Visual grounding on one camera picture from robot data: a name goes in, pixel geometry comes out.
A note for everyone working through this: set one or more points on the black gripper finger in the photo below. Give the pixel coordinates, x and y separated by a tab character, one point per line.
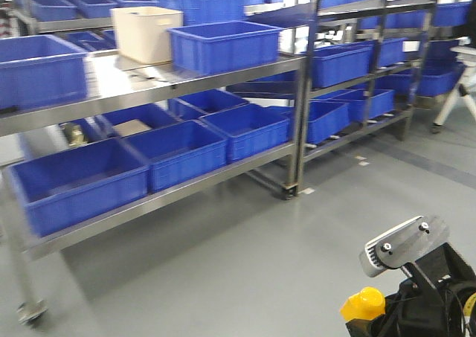
365	328

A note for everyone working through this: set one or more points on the blue bin lower front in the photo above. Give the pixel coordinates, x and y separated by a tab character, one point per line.
62	189

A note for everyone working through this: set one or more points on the beige plastic bin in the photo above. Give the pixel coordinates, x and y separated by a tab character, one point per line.
141	33

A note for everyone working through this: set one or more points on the large blue target bin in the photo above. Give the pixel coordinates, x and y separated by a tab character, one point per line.
39	71

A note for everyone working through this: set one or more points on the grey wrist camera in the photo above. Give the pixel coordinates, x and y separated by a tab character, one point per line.
404	243

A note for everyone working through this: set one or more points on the blue bin top middle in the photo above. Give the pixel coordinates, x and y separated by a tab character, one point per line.
224	46

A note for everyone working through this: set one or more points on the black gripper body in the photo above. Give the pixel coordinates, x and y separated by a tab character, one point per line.
438	299

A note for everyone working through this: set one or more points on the tall blue crate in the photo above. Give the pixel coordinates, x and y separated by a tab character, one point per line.
198	12

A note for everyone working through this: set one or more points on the yellow studded toy brick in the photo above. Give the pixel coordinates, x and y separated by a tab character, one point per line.
367	304

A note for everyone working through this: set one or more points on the stainless steel shelf table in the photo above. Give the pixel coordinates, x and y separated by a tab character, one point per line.
127	101

